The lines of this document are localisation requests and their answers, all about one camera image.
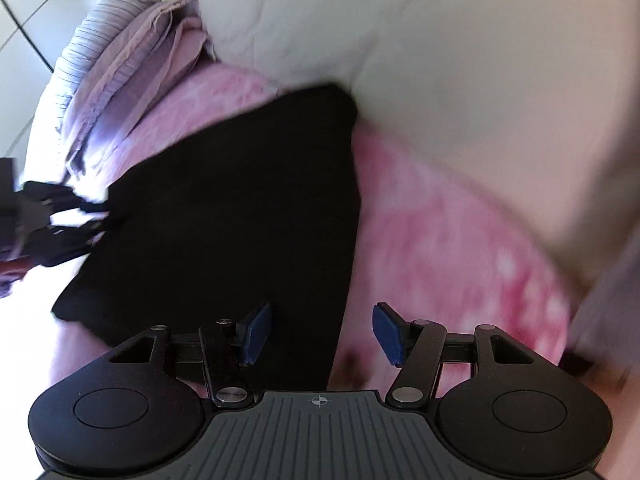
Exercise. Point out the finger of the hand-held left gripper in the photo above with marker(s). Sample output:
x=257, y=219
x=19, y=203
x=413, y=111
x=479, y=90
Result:
x=65, y=195
x=65, y=245

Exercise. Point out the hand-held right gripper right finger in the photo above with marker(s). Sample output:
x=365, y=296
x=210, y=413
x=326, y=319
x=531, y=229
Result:
x=390, y=332

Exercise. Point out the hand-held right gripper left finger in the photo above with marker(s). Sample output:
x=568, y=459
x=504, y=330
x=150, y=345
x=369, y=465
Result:
x=256, y=332

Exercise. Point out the black garment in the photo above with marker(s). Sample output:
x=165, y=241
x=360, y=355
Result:
x=225, y=210

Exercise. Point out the person's left hand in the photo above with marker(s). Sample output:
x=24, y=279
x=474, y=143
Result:
x=10, y=269

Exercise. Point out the pink rose blanket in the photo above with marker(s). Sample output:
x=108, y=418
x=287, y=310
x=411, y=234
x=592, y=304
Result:
x=425, y=240

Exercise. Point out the white wardrobe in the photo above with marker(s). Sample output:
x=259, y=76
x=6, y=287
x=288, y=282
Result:
x=20, y=60

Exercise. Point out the pink pillow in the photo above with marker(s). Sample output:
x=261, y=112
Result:
x=150, y=70

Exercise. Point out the striped white quilt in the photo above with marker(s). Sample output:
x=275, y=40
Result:
x=90, y=40

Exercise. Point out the cream duvet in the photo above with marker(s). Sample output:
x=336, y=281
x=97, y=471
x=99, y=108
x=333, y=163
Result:
x=425, y=60

